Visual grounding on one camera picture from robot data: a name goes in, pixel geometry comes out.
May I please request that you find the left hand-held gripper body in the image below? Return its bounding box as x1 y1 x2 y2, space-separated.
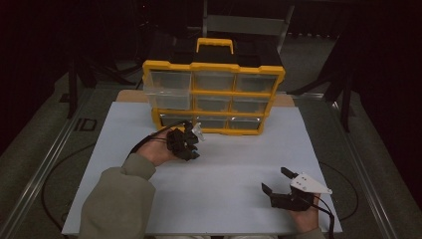
165 119 206 154

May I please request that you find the yellow black drawer cabinet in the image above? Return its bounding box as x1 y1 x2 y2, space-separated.
141 37 287 136

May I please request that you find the right hand-held gripper cable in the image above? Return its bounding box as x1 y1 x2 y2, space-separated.
310 195 336 239

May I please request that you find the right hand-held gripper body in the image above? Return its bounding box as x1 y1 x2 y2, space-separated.
269 172 333 212

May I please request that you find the white board mat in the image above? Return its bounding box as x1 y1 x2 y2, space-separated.
61 101 343 237

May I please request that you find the aluminium rail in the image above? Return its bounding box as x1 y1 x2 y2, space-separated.
326 99 399 239
0 89 98 239

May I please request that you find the black stand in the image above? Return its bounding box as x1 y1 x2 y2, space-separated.
287 29 354 133
66 53 137 120

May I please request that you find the black cable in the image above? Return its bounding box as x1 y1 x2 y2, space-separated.
41 142 98 232
318 161 360 222

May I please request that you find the clear plastic drawer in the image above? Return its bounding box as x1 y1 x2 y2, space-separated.
142 70 193 112

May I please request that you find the person's right hand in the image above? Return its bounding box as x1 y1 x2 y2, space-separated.
288 202 320 234

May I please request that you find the grid of clear drawers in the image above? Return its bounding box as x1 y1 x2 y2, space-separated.
158 72 279 131

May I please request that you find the grey metal frame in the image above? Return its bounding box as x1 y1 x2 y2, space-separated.
201 0 296 54

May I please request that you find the person's left hand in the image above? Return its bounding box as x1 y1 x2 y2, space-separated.
136 128 179 167

